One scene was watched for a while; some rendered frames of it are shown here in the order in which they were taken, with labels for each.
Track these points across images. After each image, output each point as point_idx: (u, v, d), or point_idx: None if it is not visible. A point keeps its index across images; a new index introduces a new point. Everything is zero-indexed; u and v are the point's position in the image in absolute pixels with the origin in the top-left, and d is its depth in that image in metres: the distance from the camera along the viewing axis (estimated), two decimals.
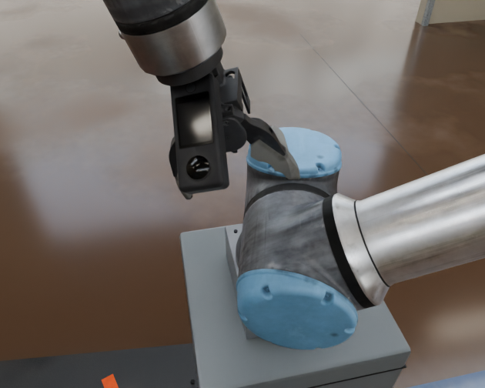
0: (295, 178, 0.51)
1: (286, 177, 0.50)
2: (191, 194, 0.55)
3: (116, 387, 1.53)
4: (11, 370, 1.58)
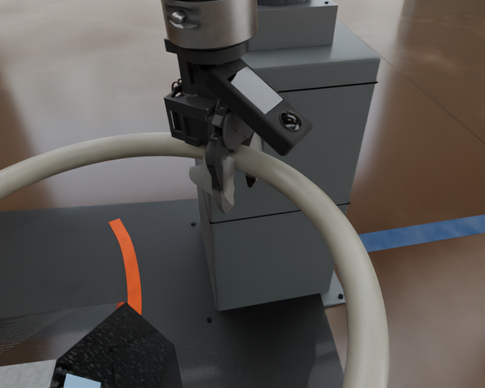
0: (251, 185, 0.56)
1: (252, 179, 0.54)
2: (225, 206, 0.52)
3: (122, 227, 1.66)
4: (25, 216, 1.71)
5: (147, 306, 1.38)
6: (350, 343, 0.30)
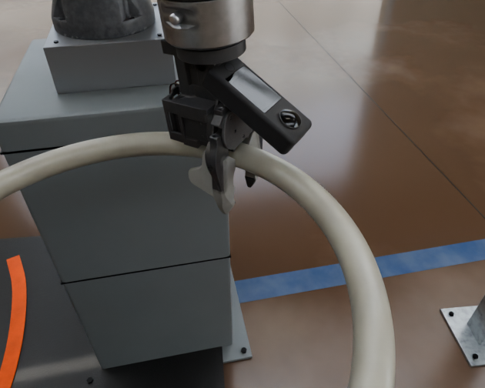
0: (251, 185, 0.56)
1: (252, 179, 0.54)
2: (226, 206, 0.52)
3: (20, 265, 1.51)
4: None
5: (25, 363, 1.23)
6: (356, 339, 0.30)
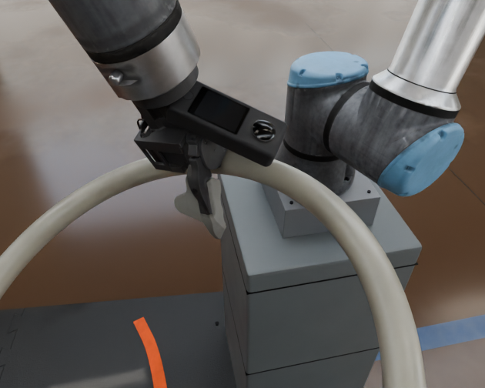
0: None
1: None
2: (218, 231, 0.50)
3: (147, 328, 1.67)
4: (49, 314, 1.73)
5: None
6: (380, 343, 0.31)
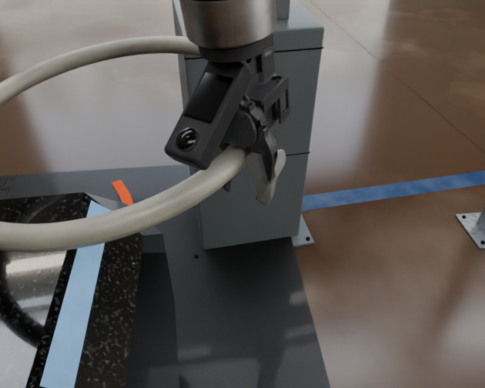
0: (262, 202, 0.53)
1: (257, 195, 0.52)
2: (229, 186, 0.55)
3: (123, 186, 1.92)
4: (38, 178, 1.97)
5: None
6: None
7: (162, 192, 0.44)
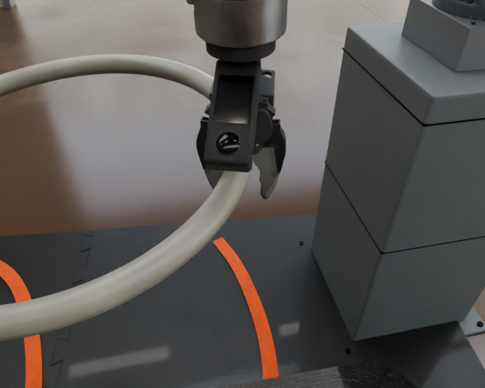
0: (263, 197, 0.54)
1: (260, 191, 0.52)
2: None
3: (229, 247, 1.57)
4: (122, 235, 1.63)
5: (277, 336, 1.29)
6: None
7: (202, 206, 0.41)
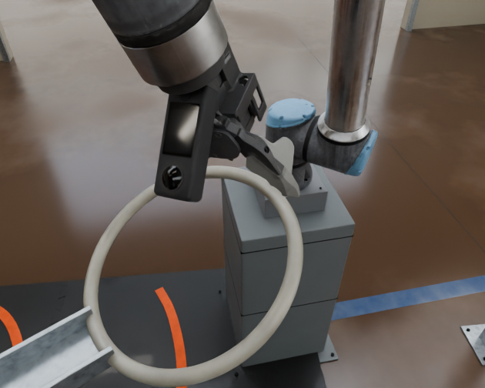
0: (293, 195, 0.50)
1: (283, 192, 0.49)
2: None
3: (165, 295, 2.16)
4: None
5: (190, 363, 1.88)
6: (288, 246, 0.80)
7: (256, 328, 0.72)
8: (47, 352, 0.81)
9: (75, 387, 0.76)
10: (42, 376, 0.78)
